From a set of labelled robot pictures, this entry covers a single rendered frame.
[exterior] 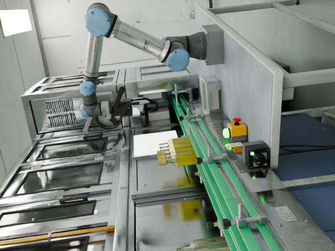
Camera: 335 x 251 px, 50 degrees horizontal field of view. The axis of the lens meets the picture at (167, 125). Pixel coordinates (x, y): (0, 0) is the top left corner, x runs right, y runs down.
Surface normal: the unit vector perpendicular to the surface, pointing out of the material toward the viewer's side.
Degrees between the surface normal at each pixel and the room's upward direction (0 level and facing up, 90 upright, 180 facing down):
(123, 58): 90
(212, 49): 90
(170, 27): 90
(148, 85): 90
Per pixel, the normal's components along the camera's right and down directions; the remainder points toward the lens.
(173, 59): 0.22, 0.58
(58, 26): 0.09, 0.31
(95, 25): 0.00, 0.48
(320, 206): -0.11, -0.94
